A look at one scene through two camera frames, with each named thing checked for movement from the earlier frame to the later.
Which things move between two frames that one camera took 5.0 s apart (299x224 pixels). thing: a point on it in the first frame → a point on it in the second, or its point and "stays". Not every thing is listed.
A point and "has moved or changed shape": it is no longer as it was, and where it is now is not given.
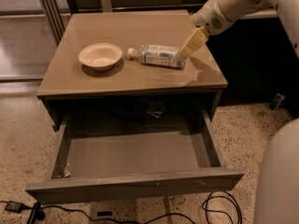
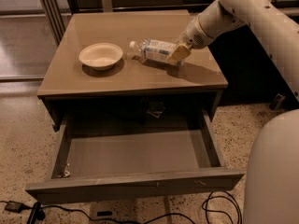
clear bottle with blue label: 157,55 has moved or changed shape
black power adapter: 13,206 stays
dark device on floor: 277,99 stays
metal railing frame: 56,2 stays
